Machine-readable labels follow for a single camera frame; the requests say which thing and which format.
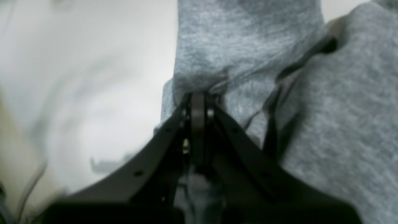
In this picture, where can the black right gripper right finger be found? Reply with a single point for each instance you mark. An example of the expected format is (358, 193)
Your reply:
(256, 189)

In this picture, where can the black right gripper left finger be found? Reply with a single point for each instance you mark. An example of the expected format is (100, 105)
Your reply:
(143, 190)

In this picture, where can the grey t-shirt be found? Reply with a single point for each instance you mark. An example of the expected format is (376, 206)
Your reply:
(330, 100)

